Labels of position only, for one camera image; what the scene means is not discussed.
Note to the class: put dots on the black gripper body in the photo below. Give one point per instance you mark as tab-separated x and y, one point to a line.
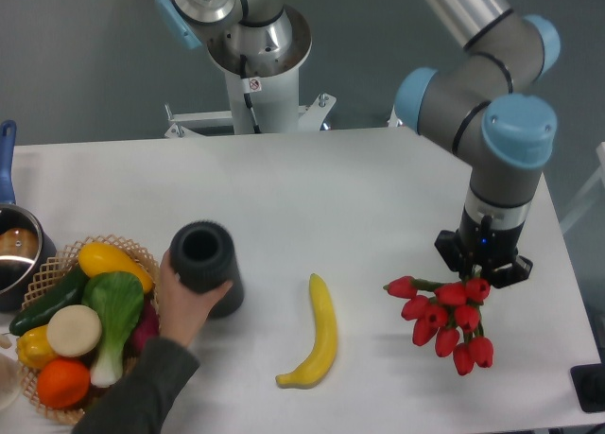
485	244

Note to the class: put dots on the red tulip bouquet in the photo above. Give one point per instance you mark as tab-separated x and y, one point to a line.
449	315

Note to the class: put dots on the black cylindrical vase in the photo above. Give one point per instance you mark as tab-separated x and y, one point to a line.
202	253

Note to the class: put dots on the dark grey sleeved forearm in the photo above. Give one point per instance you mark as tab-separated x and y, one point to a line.
140	402

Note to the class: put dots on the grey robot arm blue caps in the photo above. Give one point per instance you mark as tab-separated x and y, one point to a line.
481	114

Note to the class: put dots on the person's bare hand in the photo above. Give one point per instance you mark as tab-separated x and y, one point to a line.
183	312

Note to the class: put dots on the black device at edge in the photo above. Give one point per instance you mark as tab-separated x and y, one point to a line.
588	381

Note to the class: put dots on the yellow banana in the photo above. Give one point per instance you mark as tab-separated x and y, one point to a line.
311	371

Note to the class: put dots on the purple red vegetable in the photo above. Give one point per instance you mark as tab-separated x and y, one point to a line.
146	328

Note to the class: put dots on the green bok choy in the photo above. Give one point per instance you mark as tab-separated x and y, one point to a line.
117	298

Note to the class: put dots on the yellow squash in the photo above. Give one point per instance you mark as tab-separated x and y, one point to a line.
97	257

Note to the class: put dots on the woven wicker basket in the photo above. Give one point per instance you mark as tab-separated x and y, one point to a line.
50	273

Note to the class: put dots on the dark green cucumber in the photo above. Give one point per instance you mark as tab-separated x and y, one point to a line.
67	291

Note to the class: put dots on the round beige bun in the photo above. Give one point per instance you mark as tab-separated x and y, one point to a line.
74	331

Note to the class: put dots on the orange fruit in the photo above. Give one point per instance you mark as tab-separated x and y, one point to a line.
62	383

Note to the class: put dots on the yellow bell pepper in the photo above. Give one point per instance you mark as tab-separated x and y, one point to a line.
33	348

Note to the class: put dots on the white frame at right edge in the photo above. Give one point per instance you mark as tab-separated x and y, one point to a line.
586	197

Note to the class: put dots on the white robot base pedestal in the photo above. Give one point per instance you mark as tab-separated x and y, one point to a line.
259	46

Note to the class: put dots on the blue handled saucepan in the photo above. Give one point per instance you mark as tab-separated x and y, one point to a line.
24	244

